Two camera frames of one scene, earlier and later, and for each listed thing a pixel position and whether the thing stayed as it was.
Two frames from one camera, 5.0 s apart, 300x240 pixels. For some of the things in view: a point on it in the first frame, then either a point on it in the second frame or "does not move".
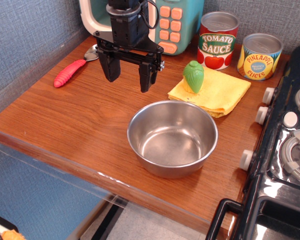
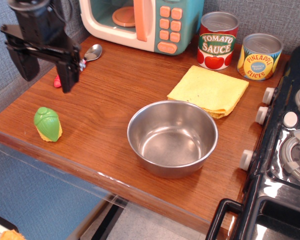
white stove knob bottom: [245, 159] does not move
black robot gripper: [129, 38] -> [40, 33]
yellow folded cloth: [219, 91] does not move
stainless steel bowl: [172, 139] does not move
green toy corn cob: [194, 74] -> [48, 124]
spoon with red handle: [91, 54] does not move
